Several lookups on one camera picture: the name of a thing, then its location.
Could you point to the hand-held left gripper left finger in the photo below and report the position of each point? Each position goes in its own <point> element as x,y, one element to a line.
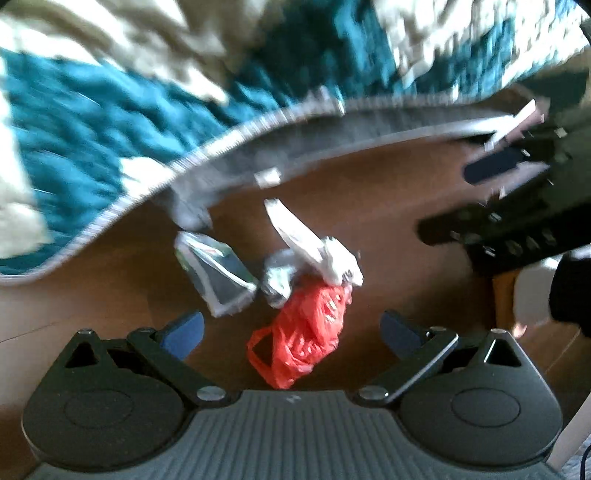
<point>182,334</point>

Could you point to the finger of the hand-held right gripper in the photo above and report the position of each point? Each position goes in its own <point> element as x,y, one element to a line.
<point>461,226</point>
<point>494,166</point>

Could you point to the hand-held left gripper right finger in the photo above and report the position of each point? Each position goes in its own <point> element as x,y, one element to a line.
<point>397,332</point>

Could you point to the red plastic bag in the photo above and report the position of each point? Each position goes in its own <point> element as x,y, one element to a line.
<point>304,332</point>

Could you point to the green and white snack packet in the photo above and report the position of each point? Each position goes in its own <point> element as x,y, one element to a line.
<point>217,272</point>

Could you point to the crumpled grey plastic bag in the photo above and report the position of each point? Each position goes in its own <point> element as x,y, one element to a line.
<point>279,277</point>

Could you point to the knotted white plastic bag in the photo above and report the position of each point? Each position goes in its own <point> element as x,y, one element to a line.
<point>309,244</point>

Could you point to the teal and white rug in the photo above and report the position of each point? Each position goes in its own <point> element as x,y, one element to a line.
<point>92,115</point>

